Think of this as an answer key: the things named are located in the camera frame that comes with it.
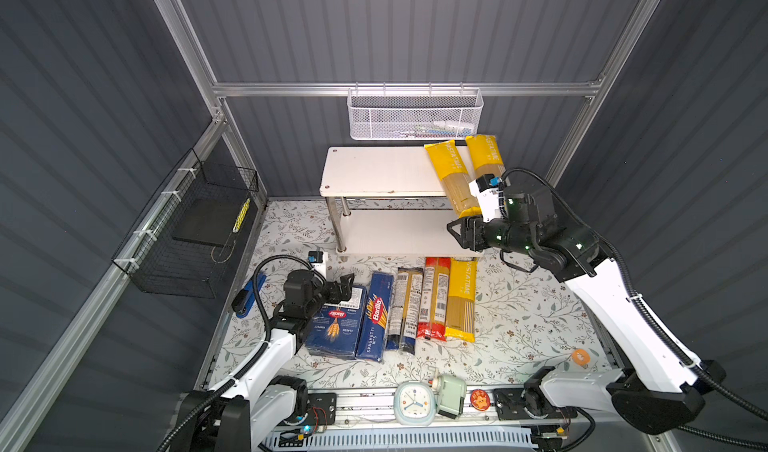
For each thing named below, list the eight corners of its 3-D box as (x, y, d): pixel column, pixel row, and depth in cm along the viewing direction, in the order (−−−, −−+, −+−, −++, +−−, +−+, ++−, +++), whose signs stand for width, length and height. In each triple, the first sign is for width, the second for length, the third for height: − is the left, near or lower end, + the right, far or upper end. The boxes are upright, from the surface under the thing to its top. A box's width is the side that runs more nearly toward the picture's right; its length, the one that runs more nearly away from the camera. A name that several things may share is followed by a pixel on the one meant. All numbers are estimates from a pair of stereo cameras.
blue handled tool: (233, 316, 92) (226, 308, 87) (256, 278, 100) (249, 269, 96) (244, 318, 91) (236, 310, 87) (265, 280, 100) (259, 272, 95)
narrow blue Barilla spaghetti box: (357, 359, 83) (355, 354, 80) (373, 277, 100) (373, 271, 97) (383, 363, 83) (383, 358, 79) (395, 280, 99) (396, 273, 96)
